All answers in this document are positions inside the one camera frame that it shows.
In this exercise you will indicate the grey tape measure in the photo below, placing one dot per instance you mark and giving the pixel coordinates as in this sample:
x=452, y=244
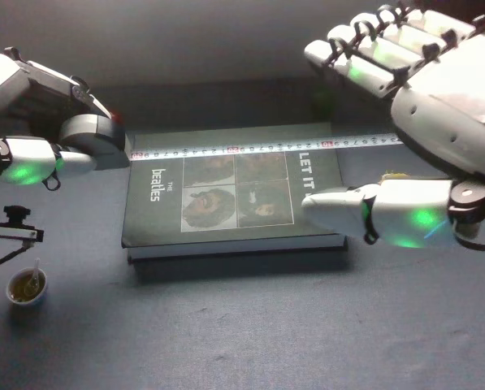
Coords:
x=92, y=130

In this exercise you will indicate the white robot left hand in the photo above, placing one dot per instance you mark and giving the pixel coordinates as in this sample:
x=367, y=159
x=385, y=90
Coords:
x=27, y=154

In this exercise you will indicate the small toy soup cup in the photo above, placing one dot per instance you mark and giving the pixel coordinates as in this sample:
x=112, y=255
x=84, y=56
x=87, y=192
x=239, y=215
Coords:
x=27, y=284

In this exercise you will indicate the yellow swirl toy roll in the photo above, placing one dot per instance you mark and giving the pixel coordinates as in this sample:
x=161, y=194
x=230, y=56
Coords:
x=393, y=176

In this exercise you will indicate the black Let It Be album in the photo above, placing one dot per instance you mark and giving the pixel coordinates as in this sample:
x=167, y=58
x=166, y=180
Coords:
x=152, y=219

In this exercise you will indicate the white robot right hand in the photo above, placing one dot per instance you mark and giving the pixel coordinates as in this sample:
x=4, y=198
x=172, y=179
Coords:
x=449, y=109

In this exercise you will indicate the green toy cylinder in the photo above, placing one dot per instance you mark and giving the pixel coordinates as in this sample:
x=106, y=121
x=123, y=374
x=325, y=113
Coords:
x=323, y=103

